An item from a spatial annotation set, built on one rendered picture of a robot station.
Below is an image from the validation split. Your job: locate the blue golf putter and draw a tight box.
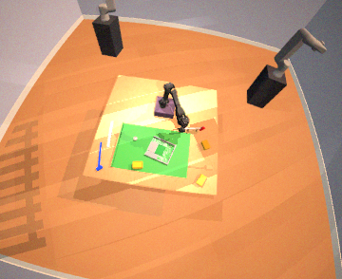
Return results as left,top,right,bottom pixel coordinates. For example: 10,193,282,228
96,142,104,171

